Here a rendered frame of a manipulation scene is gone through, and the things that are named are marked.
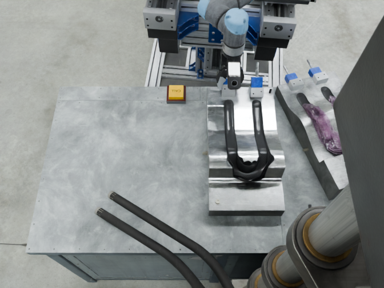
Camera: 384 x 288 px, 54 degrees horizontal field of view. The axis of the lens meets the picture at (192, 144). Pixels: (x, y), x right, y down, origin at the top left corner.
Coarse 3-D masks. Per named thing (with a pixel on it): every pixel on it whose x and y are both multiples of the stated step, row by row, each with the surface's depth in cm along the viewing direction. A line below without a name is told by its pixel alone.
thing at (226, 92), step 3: (225, 81) 150; (225, 84) 150; (222, 87) 147; (225, 87) 147; (222, 90) 147; (225, 90) 147; (228, 90) 147; (231, 90) 147; (234, 90) 147; (222, 93) 147; (225, 93) 147; (228, 93) 147; (231, 93) 147; (234, 93) 147; (222, 96) 149; (225, 96) 149; (228, 96) 149; (231, 96) 149; (234, 96) 149
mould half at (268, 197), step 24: (216, 96) 149; (240, 96) 149; (264, 96) 149; (216, 120) 144; (240, 120) 144; (264, 120) 144; (216, 144) 136; (240, 144) 136; (216, 168) 130; (216, 192) 133; (240, 192) 133; (264, 192) 133
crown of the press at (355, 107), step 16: (368, 48) 29; (368, 64) 29; (352, 80) 31; (368, 80) 29; (352, 96) 31; (368, 96) 29; (336, 112) 35; (352, 112) 31; (368, 112) 29; (352, 128) 31; (368, 128) 29; (352, 144) 31; (368, 144) 29; (352, 160) 31; (368, 160) 29; (352, 176) 31; (368, 176) 29; (352, 192) 31; (368, 192) 29; (368, 208) 29; (368, 224) 29; (368, 240) 29; (368, 256) 29; (368, 272) 29
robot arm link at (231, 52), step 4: (224, 44) 128; (244, 44) 127; (224, 48) 129; (228, 48) 127; (240, 48) 127; (224, 52) 130; (228, 52) 129; (232, 52) 128; (236, 52) 128; (240, 52) 129; (232, 56) 130
